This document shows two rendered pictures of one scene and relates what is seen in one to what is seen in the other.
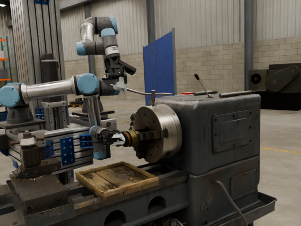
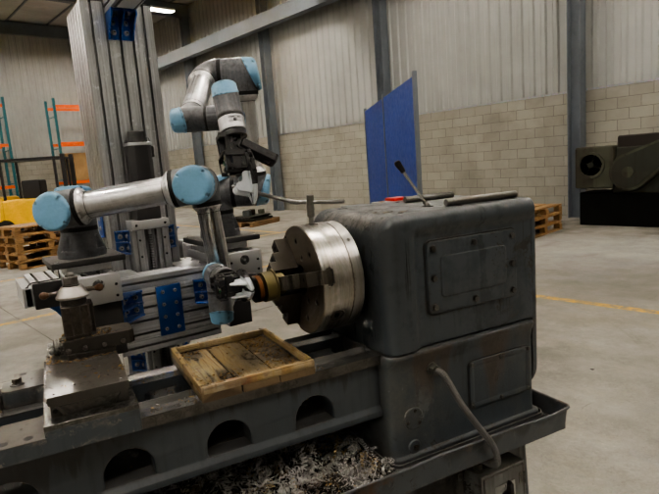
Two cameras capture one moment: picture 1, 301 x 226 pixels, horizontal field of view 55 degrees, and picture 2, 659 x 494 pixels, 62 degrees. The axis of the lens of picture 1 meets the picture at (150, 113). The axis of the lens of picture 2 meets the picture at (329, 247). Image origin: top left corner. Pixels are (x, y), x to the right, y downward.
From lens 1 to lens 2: 25 cm
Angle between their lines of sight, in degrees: 7
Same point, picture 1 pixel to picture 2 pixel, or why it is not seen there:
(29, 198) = (56, 395)
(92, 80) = (199, 179)
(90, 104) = (205, 223)
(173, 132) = (344, 275)
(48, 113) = (136, 239)
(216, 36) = (511, 84)
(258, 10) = (597, 26)
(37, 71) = (117, 163)
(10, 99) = (55, 217)
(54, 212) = (100, 421)
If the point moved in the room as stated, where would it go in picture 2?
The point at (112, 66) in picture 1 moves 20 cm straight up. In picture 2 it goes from (228, 152) to (221, 75)
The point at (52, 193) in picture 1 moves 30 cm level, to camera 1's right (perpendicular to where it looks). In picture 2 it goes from (99, 386) to (235, 382)
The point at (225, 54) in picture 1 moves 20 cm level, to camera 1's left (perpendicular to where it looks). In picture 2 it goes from (531, 119) to (520, 120)
